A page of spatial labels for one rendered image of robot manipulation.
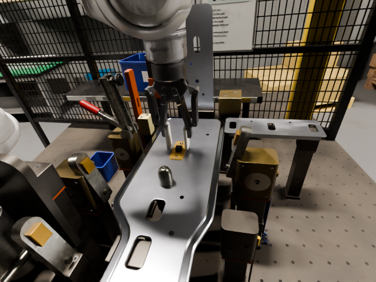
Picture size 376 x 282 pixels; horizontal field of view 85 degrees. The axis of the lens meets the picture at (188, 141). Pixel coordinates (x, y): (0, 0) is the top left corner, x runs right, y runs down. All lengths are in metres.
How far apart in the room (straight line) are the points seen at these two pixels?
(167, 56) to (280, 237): 0.64
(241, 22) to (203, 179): 0.70
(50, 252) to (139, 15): 0.37
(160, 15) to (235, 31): 0.78
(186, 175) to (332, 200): 0.61
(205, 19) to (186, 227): 0.58
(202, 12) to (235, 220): 0.58
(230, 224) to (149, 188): 0.20
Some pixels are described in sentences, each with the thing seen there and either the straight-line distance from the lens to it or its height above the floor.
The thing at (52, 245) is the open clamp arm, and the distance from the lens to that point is 0.43.
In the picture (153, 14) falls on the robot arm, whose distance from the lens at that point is 0.23.
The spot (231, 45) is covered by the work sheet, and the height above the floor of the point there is 1.17.
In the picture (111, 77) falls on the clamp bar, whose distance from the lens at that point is 0.55.
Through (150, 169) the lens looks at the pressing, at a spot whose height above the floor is 1.00.
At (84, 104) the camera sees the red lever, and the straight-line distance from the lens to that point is 0.63.
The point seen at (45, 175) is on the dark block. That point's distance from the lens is 0.46.
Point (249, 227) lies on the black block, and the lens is 0.44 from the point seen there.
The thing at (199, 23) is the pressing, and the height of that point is 1.29.
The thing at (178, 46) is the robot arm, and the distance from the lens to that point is 0.44.
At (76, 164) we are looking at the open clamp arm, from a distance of 0.47.
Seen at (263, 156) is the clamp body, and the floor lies 1.04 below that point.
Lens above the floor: 1.35
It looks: 34 degrees down
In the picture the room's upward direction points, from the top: 6 degrees counter-clockwise
